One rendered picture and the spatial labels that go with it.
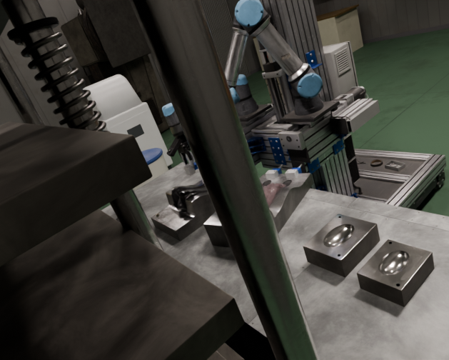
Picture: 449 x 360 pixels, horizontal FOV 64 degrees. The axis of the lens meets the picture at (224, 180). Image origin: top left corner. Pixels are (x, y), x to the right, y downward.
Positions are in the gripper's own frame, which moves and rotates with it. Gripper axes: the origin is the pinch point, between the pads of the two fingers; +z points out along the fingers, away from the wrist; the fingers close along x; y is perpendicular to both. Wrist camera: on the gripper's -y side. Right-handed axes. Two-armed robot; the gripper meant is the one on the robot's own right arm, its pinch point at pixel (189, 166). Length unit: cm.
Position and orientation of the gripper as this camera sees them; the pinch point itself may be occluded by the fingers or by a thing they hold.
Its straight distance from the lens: 201.5
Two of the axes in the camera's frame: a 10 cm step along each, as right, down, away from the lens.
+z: 3.3, 8.6, 4.0
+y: 7.4, -5.0, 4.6
